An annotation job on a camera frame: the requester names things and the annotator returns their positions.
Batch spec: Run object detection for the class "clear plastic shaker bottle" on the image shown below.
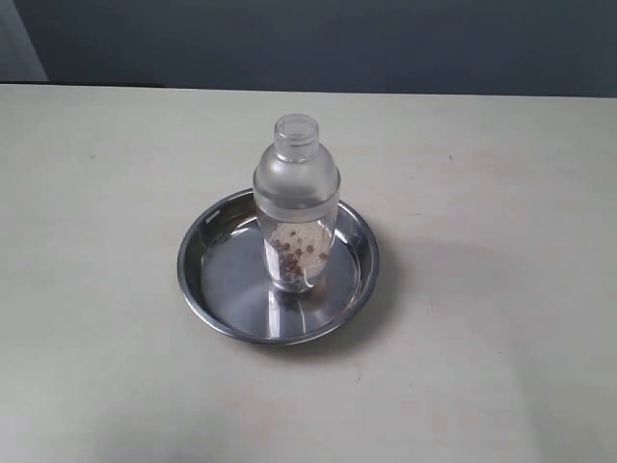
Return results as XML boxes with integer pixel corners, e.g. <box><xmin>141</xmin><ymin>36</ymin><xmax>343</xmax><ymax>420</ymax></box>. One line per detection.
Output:
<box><xmin>253</xmin><ymin>114</ymin><xmax>341</xmax><ymax>292</ymax></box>

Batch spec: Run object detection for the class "round stainless steel tray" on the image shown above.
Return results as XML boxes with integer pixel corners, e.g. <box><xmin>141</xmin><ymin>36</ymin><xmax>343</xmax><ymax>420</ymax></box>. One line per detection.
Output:
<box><xmin>176</xmin><ymin>189</ymin><xmax>380</xmax><ymax>345</ymax></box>

